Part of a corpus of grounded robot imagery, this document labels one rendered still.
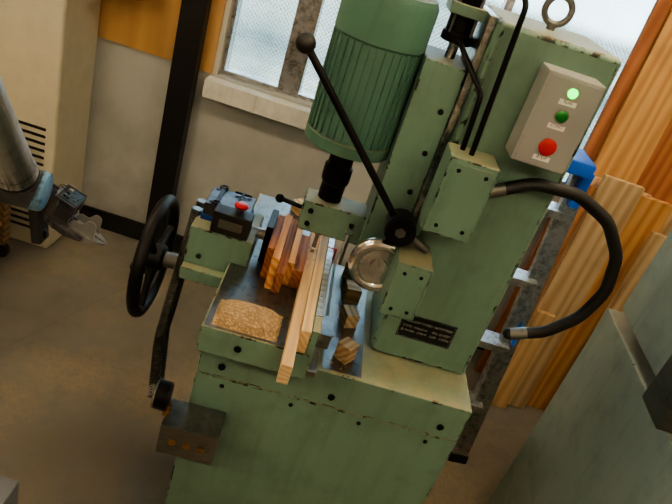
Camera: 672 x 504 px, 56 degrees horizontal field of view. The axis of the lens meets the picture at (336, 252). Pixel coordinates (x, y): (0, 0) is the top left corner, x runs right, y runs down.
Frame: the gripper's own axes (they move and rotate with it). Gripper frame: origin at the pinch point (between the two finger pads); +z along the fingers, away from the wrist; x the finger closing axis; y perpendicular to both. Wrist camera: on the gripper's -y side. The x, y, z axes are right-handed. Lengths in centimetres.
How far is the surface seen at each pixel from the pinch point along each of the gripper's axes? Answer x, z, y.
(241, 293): -27.0, 30.3, 28.4
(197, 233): -17.4, 16.8, 28.4
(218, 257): -17.2, 23.3, 26.3
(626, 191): 85, 133, 81
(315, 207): -13, 33, 47
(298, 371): -40, 46, 30
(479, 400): 43, 131, 1
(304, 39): -25, 12, 75
